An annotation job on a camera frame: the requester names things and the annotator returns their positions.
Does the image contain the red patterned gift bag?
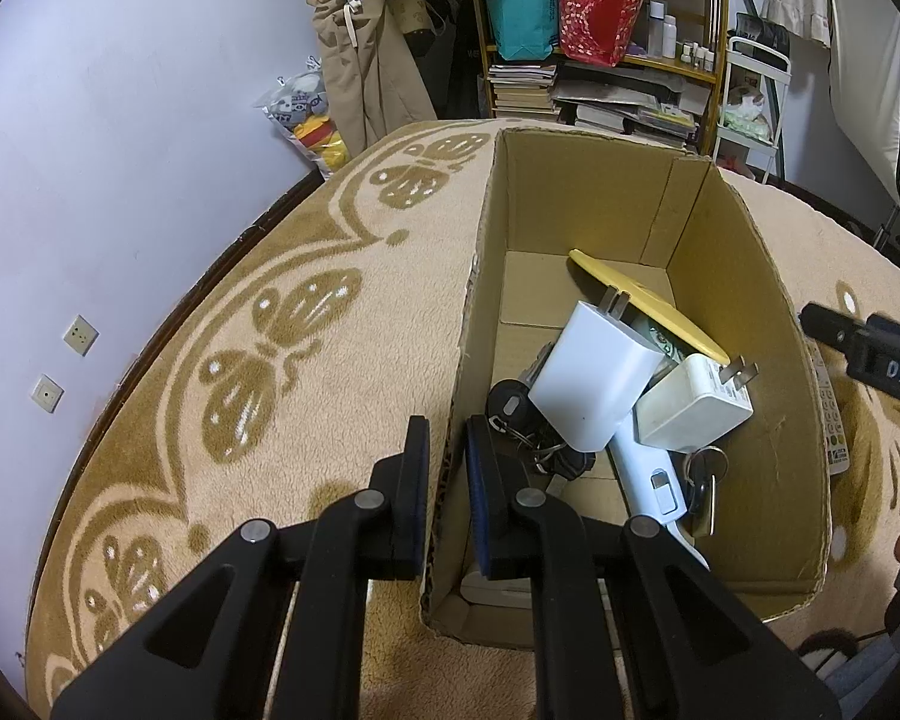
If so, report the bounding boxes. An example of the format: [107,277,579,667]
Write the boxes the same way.
[556,0,650,67]

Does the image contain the beige hanging coat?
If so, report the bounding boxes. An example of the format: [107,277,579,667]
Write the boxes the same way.
[304,0,440,158]

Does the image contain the black hanging garment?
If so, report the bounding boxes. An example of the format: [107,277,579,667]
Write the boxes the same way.
[405,0,488,121]

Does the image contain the black cable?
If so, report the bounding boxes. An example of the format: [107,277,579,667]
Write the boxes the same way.
[795,626,900,653]

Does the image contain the grey blue cloth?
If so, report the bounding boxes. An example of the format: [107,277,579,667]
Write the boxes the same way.
[810,637,893,702]

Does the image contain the neat stack of books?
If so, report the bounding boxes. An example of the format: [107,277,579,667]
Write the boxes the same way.
[487,64,560,119]

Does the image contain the white remote control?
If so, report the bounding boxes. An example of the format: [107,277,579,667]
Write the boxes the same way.
[806,341,850,477]

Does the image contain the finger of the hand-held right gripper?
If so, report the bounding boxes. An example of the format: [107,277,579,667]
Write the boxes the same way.
[799,301,867,365]

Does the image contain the large white wall charger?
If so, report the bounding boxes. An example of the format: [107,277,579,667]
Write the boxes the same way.
[527,289,665,452]

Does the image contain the light blue handheld device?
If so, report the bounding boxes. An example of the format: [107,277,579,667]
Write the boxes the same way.
[607,416,710,571]

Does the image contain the cream padded folding chair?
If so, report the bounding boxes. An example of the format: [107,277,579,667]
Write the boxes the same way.
[825,0,900,230]

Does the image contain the white object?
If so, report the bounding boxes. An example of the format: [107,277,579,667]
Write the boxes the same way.
[461,570,535,610]

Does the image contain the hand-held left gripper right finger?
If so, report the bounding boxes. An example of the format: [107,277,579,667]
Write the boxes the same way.
[461,415,845,720]

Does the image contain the black printed bag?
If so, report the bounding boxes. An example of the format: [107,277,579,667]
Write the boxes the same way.
[731,15,792,50]

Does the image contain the clear bag of plush toys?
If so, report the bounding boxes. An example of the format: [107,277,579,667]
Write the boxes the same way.
[253,71,346,179]

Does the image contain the brown cardboard box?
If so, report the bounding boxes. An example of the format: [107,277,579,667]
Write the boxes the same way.
[418,127,833,650]

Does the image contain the tan printed tote bag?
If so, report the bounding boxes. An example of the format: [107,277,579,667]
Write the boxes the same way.
[392,0,434,38]

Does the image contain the wooden shelf rack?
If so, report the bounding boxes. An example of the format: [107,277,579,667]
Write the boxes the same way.
[469,0,728,155]

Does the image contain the key bunch with black fobs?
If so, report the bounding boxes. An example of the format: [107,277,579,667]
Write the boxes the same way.
[487,379,597,500]

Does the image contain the teal shopping bag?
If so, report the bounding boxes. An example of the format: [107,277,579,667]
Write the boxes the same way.
[482,0,560,62]

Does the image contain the small white wall charger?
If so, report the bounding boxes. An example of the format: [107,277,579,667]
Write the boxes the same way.
[636,352,760,452]

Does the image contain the white metal cart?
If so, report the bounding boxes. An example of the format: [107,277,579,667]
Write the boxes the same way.
[712,34,792,185]

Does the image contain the messy pile of books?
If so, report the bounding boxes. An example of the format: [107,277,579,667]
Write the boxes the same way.
[551,60,710,151]

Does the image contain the yellow oval lid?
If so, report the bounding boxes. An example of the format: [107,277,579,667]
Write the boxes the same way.
[568,249,732,362]

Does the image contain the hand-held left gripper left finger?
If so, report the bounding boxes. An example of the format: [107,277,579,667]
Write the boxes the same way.
[51,415,431,720]

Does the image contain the white wall socket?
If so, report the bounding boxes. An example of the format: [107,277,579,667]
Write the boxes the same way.
[31,373,65,415]
[62,315,98,356]

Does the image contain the pale green pack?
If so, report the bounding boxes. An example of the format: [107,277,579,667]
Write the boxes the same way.
[722,109,766,142]

